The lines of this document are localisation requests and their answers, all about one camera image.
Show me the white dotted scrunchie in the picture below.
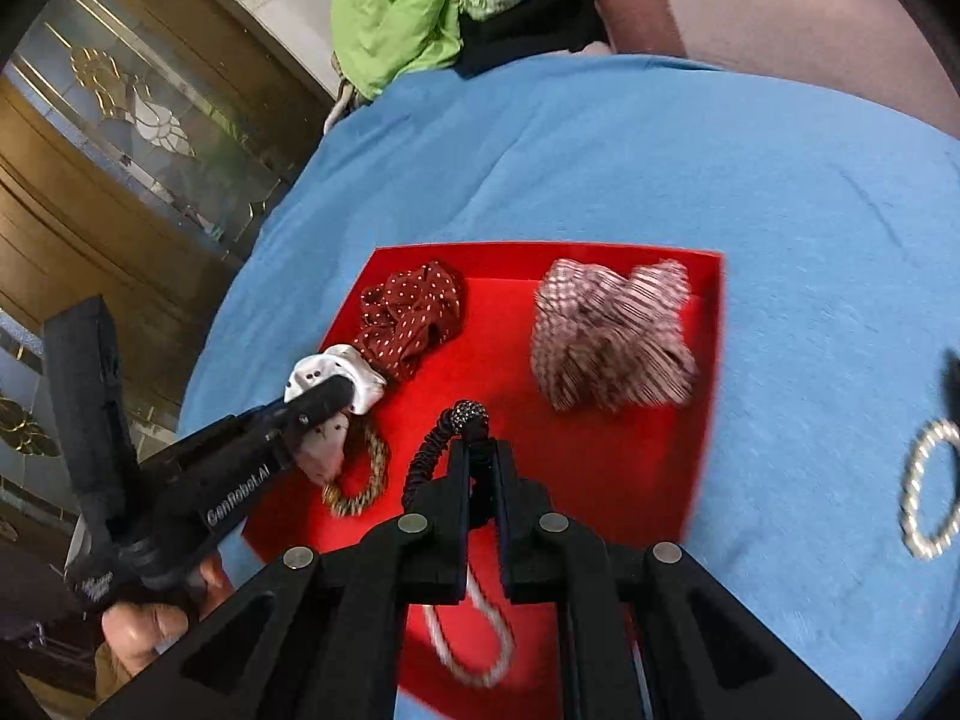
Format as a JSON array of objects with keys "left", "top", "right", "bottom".
[{"left": 283, "top": 343, "right": 389, "bottom": 488}]

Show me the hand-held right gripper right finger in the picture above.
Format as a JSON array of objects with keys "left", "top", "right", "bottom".
[{"left": 490, "top": 441, "right": 861, "bottom": 720}]

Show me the black cloth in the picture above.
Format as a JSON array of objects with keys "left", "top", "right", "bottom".
[{"left": 456, "top": 0, "right": 610, "bottom": 77}]

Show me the pink striped scrunchie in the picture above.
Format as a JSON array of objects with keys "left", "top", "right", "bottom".
[{"left": 529, "top": 257, "right": 700, "bottom": 415}]

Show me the white beaded hair tie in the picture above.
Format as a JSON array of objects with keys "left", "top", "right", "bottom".
[{"left": 423, "top": 561, "right": 517, "bottom": 689}]

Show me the black beaded hair tie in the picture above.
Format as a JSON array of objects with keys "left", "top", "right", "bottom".
[{"left": 403, "top": 399, "right": 493, "bottom": 520}]

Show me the twisted pearl hair ring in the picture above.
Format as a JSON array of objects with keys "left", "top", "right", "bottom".
[{"left": 899, "top": 420, "right": 960, "bottom": 560}]

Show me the dark red dotted scrunchie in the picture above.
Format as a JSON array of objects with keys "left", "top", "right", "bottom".
[{"left": 355, "top": 260, "right": 463, "bottom": 383}]

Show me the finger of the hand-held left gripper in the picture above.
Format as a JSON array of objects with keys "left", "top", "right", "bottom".
[{"left": 247, "top": 373, "right": 358, "bottom": 460}]

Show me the white cord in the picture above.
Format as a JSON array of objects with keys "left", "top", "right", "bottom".
[{"left": 323, "top": 78, "right": 373, "bottom": 133}]

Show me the gold braided hair tie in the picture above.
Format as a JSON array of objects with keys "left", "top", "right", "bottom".
[{"left": 322, "top": 420, "right": 392, "bottom": 519}]

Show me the blue blanket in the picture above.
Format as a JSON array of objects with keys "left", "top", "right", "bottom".
[{"left": 176, "top": 52, "right": 960, "bottom": 720}]

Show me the red tray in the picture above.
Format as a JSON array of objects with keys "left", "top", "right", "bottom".
[{"left": 241, "top": 240, "right": 727, "bottom": 720}]

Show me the green patterned cloth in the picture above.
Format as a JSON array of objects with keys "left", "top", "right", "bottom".
[{"left": 330, "top": 0, "right": 662, "bottom": 100}]

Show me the person's left hand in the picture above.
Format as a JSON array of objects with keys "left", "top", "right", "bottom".
[{"left": 100, "top": 550, "right": 235, "bottom": 680}]

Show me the pink cushion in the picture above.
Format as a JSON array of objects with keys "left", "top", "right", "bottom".
[{"left": 592, "top": 0, "right": 960, "bottom": 145}]

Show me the small black object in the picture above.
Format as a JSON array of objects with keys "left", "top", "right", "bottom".
[{"left": 940, "top": 349, "right": 960, "bottom": 422}]

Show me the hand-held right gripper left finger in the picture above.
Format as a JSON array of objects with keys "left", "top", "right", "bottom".
[{"left": 97, "top": 442, "right": 471, "bottom": 720}]

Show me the wooden door with stained glass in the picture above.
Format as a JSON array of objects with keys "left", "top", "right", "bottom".
[{"left": 0, "top": 0, "right": 336, "bottom": 481}]

